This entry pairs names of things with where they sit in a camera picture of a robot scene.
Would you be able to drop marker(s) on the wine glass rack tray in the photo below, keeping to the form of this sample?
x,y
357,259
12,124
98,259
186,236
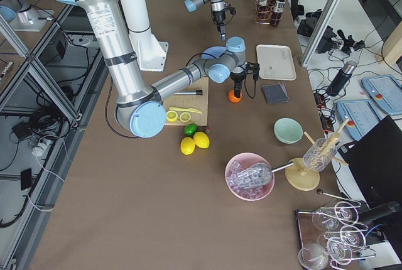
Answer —
x,y
332,237

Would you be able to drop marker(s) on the tea bottle left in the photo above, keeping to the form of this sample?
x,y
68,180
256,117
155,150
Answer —
x,y
277,12

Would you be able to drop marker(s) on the steel muddler black tip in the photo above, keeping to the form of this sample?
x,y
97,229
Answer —
x,y
190,92

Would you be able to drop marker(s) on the lower lemon half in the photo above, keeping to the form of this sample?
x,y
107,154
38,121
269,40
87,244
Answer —
x,y
171,116

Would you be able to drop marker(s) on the clear glass mug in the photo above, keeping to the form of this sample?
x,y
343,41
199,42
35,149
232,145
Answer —
x,y
314,159

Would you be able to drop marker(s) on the copper wire bottle rack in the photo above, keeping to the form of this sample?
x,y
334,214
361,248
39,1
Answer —
x,y
269,11

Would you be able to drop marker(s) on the steel ice scoop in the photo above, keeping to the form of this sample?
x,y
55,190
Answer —
x,y
261,174

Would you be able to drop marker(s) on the wooden cup stand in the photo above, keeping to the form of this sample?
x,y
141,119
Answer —
x,y
299,176

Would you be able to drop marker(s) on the green lime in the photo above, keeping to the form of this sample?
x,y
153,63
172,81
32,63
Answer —
x,y
190,129

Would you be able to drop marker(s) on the lower whole lemon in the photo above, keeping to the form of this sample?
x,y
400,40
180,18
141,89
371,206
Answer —
x,y
187,146

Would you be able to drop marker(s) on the black thermos bottle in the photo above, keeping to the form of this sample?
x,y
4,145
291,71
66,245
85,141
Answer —
x,y
343,76

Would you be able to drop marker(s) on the orange mandarin fruit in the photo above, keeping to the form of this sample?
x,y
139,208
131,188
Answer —
x,y
233,98

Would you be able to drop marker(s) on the far teach pendant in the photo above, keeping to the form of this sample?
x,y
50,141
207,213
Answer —
x,y
385,92

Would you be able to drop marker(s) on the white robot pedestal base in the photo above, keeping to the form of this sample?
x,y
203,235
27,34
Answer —
x,y
151,53

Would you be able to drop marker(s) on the mint green bowl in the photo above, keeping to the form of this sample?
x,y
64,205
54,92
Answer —
x,y
288,130

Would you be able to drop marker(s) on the grey folded cloth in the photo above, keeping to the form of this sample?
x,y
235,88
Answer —
x,y
275,93

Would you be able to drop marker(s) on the teach pendant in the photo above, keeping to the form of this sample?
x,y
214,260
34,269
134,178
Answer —
x,y
385,92
362,115

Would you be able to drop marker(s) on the whole lemon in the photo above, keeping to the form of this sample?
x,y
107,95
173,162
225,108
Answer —
x,y
201,140
187,146

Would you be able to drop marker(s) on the upper whole lemon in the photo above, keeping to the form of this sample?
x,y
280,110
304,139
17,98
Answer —
x,y
201,140

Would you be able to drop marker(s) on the cream rabbit tray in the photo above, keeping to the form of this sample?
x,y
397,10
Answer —
x,y
275,62

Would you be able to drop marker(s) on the yellow plastic knife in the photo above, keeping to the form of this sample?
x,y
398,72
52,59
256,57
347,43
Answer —
x,y
190,109

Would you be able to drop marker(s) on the tea bottle middle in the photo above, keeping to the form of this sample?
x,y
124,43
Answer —
x,y
262,10

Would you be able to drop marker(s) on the upper lemon slice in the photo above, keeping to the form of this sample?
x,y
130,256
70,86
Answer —
x,y
185,117

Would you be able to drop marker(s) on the near teach pendant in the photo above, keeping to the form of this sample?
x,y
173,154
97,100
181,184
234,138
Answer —
x,y
362,115

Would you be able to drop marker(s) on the pink ice bowl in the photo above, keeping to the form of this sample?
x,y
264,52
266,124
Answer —
x,y
235,175

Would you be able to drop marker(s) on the black laptop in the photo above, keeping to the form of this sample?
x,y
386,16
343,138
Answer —
x,y
375,162

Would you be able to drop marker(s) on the blue round plate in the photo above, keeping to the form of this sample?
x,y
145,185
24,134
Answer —
x,y
213,52

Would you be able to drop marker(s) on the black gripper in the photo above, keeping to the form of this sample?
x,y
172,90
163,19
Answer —
x,y
218,17
237,78

